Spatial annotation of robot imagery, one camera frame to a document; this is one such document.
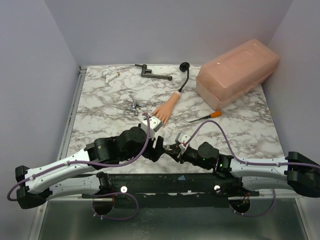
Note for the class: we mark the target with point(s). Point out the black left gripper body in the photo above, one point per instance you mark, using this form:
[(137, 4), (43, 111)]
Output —
[(150, 152)]

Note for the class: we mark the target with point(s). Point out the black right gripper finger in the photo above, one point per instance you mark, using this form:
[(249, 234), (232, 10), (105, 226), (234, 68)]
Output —
[(177, 157), (176, 147)]

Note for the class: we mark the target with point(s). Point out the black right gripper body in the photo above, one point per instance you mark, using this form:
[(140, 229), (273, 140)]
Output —
[(178, 152)]

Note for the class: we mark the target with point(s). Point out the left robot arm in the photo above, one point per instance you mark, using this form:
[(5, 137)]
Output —
[(109, 152)]

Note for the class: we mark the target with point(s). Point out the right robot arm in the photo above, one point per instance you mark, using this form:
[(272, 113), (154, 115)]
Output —
[(293, 172)]

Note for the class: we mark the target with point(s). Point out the mannequin practice hand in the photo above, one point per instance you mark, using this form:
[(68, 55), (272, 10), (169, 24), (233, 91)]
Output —
[(164, 111)]

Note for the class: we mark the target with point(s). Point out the chrome faucet tap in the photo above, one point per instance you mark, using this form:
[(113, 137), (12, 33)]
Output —
[(133, 107)]

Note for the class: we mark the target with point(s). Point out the pink plastic storage box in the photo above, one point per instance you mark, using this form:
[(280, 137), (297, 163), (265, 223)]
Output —
[(232, 75)]

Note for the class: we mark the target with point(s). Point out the white plastic faucet tap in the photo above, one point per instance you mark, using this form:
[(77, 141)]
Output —
[(109, 76)]

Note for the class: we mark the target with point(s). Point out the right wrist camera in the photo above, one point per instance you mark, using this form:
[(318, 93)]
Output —
[(181, 140)]

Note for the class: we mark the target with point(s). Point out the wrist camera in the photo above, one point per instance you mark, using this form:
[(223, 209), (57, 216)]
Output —
[(154, 124), (181, 140)]

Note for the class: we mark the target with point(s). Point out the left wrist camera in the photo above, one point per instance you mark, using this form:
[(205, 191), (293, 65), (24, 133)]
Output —
[(154, 124)]

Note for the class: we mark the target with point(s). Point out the black mounting rail base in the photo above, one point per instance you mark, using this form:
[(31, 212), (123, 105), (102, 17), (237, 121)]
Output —
[(173, 190)]

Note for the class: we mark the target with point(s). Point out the orange handled screwdriver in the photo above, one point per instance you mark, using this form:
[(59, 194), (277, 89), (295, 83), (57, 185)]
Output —
[(210, 116)]

